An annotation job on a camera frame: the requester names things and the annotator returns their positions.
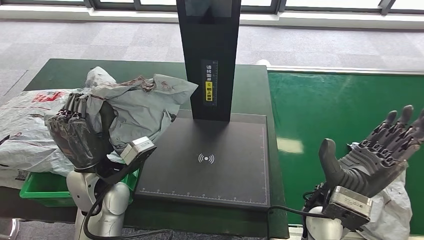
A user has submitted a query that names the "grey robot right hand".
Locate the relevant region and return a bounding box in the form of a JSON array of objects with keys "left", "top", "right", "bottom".
[{"left": 318, "top": 105, "right": 424, "bottom": 199}]

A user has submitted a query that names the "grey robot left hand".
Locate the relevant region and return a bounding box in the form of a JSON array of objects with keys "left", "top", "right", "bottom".
[{"left": 45, "top": 93, "right": 117, "bottom": 173}]

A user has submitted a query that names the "grey parcel bag red print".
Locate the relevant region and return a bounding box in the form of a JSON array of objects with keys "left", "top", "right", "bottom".
[
  {"left": 0, "top": 110, "right": 77, "bottom": 177},
  {"left": 346, "top": 142, "right": 413, "bottom": 240},
  {"left": 84, "top": 66, "right": 199, "bottom": 163}
]

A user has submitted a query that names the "large white printed parcel bag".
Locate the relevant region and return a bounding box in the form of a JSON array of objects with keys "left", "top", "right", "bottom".
[{"left": 0, "top": 88, "right": 84, "bottom": 190}]

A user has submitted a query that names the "green conveyor belt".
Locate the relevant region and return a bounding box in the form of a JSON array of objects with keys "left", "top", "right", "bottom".
[{"left": 267, "top": 67, "right": 424, "bottom": 240}]

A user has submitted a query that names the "black inbound scanner machine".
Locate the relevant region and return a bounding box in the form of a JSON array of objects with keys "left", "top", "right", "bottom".
[{"left": 135, "top": 0, "right": 271, "bottom": 210}]

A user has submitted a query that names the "green plastic crate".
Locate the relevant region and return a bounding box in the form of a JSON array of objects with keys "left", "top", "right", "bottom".
[{"left": 19, "top": 167, "right": 142, "bottom": 208}]

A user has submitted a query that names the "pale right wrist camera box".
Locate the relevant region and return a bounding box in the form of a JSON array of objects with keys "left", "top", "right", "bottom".
[{"left": 321, "top": 186, "right": 374, "bottom": 231}]

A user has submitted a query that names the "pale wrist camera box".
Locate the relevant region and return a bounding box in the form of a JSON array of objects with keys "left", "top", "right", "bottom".
[
  {"left": 321, "top": 186, "right": 374, "bottom": 231},
  {"left": 119, "top": 136, "right": 157, "bottom": 167}
]

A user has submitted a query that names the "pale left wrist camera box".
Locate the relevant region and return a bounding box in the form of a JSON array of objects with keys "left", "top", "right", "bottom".
[{"left": 119, "top": 136, "right": 157, "bottom": 167}]

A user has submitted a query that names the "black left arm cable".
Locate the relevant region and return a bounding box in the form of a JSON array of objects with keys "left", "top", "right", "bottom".
[{"left": 82, "top": 183, "right": 173, "bottom": 240}]

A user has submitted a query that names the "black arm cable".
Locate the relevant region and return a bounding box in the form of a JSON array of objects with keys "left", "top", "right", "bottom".
[
  {"left": 266, "top": 205, "right": 327, "bottom": 240},
  {"left": 82, "top": 183, "right": 173, "bottom": 240}
]

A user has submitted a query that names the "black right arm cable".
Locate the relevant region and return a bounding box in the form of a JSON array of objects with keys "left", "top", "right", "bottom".
[{"left": 266, "top": 205, "right": 327, "bottom": 240}]

